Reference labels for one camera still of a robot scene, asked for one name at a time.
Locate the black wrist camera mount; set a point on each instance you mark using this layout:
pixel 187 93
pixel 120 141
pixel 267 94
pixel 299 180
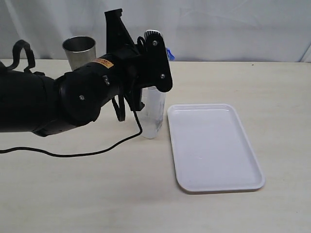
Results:
pixel 116 34

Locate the clear plastic tall container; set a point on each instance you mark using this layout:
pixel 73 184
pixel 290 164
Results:
pixel 152 114

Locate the stainless steel cup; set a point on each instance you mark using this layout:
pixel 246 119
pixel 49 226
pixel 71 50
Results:
pixel 79 50

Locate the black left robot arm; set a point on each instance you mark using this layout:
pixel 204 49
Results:
pixel 32 102

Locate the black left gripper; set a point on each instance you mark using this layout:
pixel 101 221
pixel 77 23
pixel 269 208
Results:
pixel 146 62

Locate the white backdrop curtain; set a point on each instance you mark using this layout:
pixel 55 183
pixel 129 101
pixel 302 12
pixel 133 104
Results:
pixel 194 30

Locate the blue plastic container lid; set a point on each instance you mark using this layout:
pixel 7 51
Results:
pixel 170 56

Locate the white rectangular plastic tray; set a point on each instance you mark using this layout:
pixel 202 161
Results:
pixel 211 150

